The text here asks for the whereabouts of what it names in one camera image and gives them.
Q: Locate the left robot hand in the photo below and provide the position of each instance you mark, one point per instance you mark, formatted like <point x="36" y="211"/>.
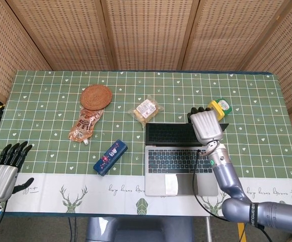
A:
<point x="2" y="174"/>

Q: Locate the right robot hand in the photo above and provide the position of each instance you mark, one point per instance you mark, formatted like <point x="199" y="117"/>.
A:
<point x="206" y="126"/>

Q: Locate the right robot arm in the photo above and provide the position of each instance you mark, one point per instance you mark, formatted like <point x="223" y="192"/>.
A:
<point x="236" y="191"/>

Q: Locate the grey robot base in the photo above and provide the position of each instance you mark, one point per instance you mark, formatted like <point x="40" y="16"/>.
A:
<point x="141" y="229"/>

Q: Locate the silver laptop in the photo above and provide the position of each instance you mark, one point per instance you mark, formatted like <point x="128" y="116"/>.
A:
<point x="176" y="164"/>

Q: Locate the yellow green small container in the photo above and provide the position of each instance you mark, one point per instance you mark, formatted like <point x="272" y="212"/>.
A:
<point x="221" y="108"/>

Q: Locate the green checked tablecloth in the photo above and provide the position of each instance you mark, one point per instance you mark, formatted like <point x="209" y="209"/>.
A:
<point x="60" y="191"/>

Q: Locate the clear wrapped pastry packet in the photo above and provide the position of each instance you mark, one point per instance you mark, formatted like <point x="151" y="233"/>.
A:
<point x="146" y="110"/>

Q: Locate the orange spouted drink pouch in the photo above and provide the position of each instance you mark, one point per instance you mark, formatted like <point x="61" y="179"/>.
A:
<point x="84" y="124"/>

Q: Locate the dark blue printed box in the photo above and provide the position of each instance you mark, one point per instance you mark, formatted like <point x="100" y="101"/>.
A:
<point x="110" y="157"/>

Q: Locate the round woven rattan coaster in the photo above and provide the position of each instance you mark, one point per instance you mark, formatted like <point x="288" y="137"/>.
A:
<point x="96" y="97"/>

